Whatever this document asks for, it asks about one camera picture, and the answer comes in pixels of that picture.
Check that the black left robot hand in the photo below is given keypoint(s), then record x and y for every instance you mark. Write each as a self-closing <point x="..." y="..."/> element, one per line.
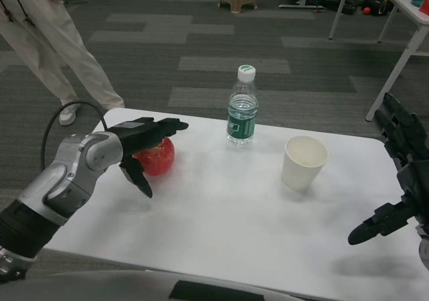
<point x="140" y="135"/>

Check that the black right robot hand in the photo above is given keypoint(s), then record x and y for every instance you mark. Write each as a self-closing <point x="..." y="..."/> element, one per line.
<point x="415" y="180"/>

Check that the red apple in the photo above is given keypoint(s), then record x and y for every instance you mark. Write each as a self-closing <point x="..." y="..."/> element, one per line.
<point x="161" y="158"/>

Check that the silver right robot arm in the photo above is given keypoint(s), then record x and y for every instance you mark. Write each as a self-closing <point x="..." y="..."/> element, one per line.
<point x="424" y="247"/>

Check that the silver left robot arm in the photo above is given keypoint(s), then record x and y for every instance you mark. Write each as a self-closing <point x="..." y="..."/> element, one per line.
<point x="67" y="173"/>

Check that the clear water bottle green label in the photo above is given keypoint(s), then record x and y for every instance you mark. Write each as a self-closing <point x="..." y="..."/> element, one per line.
<point x="242" y="123"/>

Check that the white paper cup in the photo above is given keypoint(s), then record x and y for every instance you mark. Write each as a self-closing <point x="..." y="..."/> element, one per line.
<point x="300" y="173"/>

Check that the person black jacket white trousers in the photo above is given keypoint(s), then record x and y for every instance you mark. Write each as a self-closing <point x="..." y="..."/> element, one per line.
<point x="43" y="29"/>

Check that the silver robot chest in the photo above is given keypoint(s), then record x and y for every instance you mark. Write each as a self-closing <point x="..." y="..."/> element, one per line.
<point x="100" y="286"/>

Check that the white side table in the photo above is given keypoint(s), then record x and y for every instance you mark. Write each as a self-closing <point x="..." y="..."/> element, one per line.
<point x="412" y="19"/>

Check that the orange ball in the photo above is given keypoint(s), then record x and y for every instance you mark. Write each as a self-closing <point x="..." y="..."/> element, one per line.
<point x="367" y="10"/>

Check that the teal plate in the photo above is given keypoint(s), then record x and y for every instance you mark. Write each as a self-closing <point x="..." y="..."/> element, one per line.
<point x="419" y="2"/>

